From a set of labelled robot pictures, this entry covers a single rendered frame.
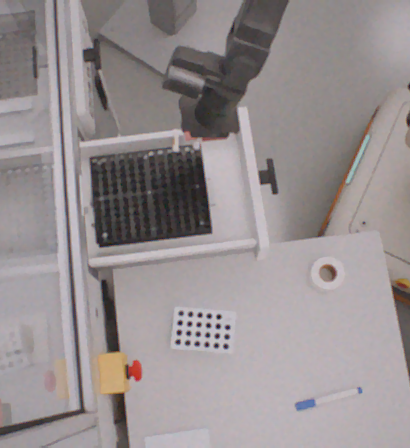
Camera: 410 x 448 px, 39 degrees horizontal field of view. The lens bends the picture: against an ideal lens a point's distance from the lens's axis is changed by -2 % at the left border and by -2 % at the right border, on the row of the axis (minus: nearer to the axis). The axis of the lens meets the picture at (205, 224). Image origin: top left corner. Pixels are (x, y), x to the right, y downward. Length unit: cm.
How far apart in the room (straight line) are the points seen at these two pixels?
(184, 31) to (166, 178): 125
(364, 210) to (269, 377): 77
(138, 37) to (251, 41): 148
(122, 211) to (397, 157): 104
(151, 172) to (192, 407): 48
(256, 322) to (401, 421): 35
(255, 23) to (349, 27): 161
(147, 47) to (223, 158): 114
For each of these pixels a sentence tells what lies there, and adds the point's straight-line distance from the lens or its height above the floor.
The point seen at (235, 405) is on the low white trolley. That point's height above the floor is 76.
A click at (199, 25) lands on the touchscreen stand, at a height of 4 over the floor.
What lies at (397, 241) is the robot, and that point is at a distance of 182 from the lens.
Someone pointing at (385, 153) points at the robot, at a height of 28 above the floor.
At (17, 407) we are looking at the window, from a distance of 67.
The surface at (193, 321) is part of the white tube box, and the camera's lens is 117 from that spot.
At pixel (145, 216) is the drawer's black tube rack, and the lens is 111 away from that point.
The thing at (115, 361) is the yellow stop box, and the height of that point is 91.
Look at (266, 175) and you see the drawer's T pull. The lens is 112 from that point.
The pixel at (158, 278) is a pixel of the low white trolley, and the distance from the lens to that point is 122.
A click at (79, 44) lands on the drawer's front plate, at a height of 93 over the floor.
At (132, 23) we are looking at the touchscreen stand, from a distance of 235.
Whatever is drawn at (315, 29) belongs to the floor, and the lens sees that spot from 240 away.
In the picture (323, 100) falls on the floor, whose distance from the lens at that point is 225.
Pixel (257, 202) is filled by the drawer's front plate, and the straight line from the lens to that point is 109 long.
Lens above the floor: 196
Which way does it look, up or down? 75 degrees down
